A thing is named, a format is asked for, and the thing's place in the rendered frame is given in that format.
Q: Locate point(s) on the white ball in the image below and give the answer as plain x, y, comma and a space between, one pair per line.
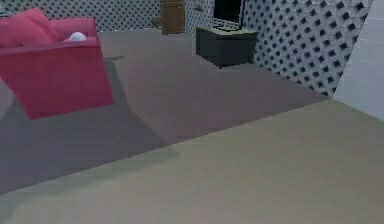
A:
78, 36

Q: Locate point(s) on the black television set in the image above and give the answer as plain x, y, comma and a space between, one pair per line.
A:
228, 11

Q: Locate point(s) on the brown wooden door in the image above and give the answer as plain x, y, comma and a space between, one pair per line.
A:
172, 16

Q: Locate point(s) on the red cushion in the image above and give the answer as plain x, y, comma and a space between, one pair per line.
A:
25, 30

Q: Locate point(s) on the red sofa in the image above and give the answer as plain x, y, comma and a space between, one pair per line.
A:
60, 78

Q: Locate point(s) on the dark green television stand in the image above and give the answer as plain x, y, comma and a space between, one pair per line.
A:
225, 46

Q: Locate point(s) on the framed wall picture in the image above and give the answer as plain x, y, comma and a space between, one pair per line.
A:
198, 5

